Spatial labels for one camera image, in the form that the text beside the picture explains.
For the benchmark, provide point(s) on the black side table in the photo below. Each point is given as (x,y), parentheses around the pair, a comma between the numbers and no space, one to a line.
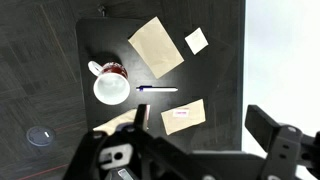
(212,75)

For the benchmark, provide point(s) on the large brown paper envelope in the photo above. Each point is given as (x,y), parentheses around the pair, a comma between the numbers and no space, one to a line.
(156,48)

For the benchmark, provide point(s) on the round grey floor outlet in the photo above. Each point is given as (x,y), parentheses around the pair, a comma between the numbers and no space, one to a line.
(40,136)

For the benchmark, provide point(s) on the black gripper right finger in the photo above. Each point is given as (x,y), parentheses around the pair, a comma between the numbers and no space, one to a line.
(261,126)

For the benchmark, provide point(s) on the brown envelope with pink label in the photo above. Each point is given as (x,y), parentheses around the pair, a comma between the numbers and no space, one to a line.
(183,117)

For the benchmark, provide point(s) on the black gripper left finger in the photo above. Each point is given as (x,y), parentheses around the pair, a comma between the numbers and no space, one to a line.
(142,116)

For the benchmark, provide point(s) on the white and blue pen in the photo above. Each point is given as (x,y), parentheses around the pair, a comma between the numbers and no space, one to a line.
(156,89)

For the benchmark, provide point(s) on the small white paper note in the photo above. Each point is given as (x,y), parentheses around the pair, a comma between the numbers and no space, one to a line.
(196,41)

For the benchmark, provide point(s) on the brown paper with pink note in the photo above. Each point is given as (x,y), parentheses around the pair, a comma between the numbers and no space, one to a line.
(116,123)

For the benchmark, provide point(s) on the red and white mug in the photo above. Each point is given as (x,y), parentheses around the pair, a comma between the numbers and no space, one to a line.
(111,86)

